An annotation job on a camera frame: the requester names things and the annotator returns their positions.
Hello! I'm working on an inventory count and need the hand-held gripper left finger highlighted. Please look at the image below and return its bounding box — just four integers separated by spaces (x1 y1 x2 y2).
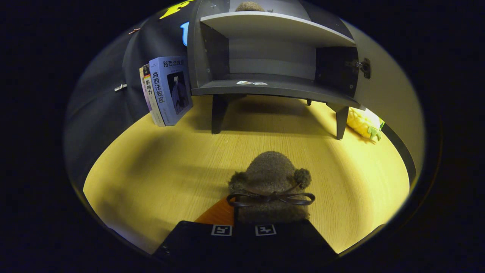
153 197 243 263

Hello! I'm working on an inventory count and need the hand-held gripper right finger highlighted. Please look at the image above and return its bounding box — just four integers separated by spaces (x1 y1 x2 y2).
242 219 338 263

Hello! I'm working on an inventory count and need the brown fuzzy shoe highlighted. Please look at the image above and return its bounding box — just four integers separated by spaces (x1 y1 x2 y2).
227 151 316 224
235 1 266 12

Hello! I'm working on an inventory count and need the grey shoe cabinet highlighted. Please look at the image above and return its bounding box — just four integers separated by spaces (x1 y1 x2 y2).
187 0 366 140

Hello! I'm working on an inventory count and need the yellow pineapple plush toy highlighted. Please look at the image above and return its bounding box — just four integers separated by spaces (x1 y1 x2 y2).
346 107 385 142

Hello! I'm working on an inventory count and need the blue book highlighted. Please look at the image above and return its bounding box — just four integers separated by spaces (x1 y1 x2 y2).
149 56 193 127

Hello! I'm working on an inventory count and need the black backdrop cloth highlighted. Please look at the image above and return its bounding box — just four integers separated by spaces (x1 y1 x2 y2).
64 0 194 186

